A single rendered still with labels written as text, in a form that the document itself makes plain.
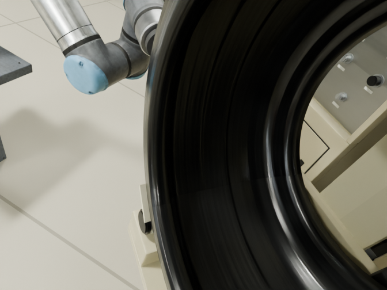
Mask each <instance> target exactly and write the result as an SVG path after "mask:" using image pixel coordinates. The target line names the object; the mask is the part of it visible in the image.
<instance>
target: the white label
mask: <svg viewBox="0 0 387 290"><path fill-rule="evenodd" d="M139 190H140V195H141V203H142V211H143V219H144V223H147V222H149V221H151V219H150V212H149V205H148V200H147V191H146V184H142V185H139Z"/></svg>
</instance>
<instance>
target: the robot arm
mask: <svg viewBox="0 0 387 290"><path fill-rule="evenodd" d="M30 1H31V2H32V4H33V6H34V7H35V9H36V10H37V12H38V14H39V15H40V17H41V18H42V20H43V21H44V23H45V24H46V26H47V28H48V29H49V31H50V32H51V34H52V35H53V37H54V39H55V40H56V42H57V43H58V45H59V46H60V48H61V51H62V53H63V55H64V56H65V60H64V64H63V69H64V73H65V74H66V77H67V79H68V80H69V82H70V83H71V84H72V85H73V86H74V87H75V88H76V89H77V90H78V91H80V92H81V93H84V94H88V95H92V94H96V93H98V92H100V91H104V90H106V89H107V88H108V87H110V86H112V85H114V84H116V83H117V82H119V81H121V80H122V79H130V80H134V79H139V78H141V77H143V76H144V75H145V73H146V71H147V70H148V68H149V61H150V55H151V50H152V46H153V41H154V36H155V32H156V29H157V25H158V21H159V19H160V15H161V11H162V8H163V5H164V0H123V7H124V9H125V11H126V13H125V16H124V21H123V26H122V30H121V33H120V37H119V39H118V40H115V41H112V42H110V43H106V44H104V42H103V40H102V38H101V37H100V35H99V33H98V32H97V31H96V30H95V28H94V26H93V25H92V23H91V21H90V19H89V18H88V16H87V14H86V13H85V11H84V9H83V7H82V6H81V4H80V2H79V0H30Z"/></svg>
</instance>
